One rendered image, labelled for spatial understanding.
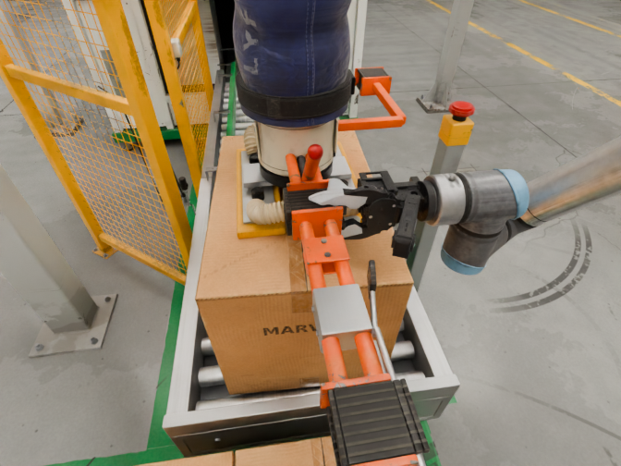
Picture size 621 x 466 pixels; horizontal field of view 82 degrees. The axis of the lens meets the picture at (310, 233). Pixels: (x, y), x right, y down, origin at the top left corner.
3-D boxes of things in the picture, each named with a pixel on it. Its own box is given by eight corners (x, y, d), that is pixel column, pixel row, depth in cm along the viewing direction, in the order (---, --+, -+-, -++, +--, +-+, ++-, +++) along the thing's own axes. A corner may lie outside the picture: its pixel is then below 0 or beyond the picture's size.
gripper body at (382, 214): (351, 205, 68) (412, 200, 69) (362, 236, 62) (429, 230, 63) (355, 171, 63) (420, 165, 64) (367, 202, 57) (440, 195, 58)
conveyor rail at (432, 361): (309, 91, 270) (309, 65, 257) (315, 91, 270) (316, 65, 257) (420, 409, 102) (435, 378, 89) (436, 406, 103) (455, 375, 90)
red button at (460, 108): (442, 114, 106) (445, 101, 104) (465, 112, 107) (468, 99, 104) (452, 125, 101) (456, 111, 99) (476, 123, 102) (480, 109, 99)
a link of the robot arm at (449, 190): (456, 234, 63) (472, 190, 57) (429, 237, 63) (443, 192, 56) (435, 202, 70) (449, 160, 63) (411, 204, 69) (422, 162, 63)
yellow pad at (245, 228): (237, 154, 99) (234, 138, 95) (273, 152, 100) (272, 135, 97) (237, 239, 74) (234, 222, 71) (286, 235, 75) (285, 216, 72)
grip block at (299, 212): (283, 209, 66) (281, 182, 62) (335, 204, 67) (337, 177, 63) (288, 241, 60) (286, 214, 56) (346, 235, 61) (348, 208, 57)
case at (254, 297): (239, 233, 134) (222, 135, 107) (346, 226, 137) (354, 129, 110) (228, 395, 91) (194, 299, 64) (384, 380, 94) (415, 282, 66)
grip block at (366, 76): (353, 85, 108) (355, 67, 105) (381, 83, 109) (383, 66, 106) (360, 96, 102) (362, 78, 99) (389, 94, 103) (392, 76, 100)
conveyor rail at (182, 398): (221, 96, 263) (216, 69, 250) (227, 96, 264) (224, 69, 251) (184, 444, 96) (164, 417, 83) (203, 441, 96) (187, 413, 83)
